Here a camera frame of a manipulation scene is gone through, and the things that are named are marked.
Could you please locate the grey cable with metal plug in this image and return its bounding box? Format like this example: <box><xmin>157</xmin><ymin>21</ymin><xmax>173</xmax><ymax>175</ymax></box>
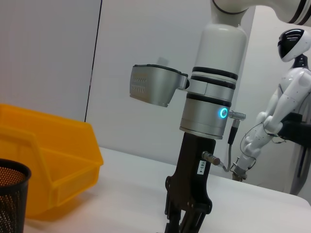
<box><xmin>203</xmin><ymin>109</ymin><xmax>247</xmax><ymax>173</ymax></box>

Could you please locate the thin black wire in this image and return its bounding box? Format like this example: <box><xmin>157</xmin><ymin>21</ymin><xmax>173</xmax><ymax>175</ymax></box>
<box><xmin>239</xmin><ymin>121</ymin><xmax>290</xmax><ymax>170</ymax></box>

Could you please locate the white humanoid robot figure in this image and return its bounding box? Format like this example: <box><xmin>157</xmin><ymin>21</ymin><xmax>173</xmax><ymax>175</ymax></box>
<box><xmin>230</xmin><ymin>28</ymin><xmax>311</xmax><ymax>182</ymax></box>

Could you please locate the yellow plastic bin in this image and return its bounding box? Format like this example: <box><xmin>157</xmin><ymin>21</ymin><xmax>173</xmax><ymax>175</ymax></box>
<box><xmin>0</xmin><ymin>103</ymin><xmax>104</xmax><ymax>222</ymax></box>

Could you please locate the black mesh pen holder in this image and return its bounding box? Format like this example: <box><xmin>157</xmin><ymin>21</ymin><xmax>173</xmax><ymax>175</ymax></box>
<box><xmin>0</xmin><ymin>159</ymin><xmax>33</xmax><ymax>233</ymax></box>

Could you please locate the white humanoid stand pillar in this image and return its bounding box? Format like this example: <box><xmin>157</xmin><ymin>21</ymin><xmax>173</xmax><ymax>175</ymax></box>
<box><xmin>290</xmin><ymin>144</ymin><xmax>311</xmax><ymax>195</ymax></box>

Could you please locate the black humanoid mount bracket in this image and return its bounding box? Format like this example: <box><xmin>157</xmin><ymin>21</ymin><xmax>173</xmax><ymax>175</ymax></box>
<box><xmin>278</xmin><ymin>113</ymin><xmax>311</xmax><ymax>147</ymax></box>

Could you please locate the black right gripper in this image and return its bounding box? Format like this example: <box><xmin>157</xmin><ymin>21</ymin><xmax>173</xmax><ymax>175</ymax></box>
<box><xmin>164</xmin><ymin>132</ymin><xmax>217</xmax><ymax>233</ymax></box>

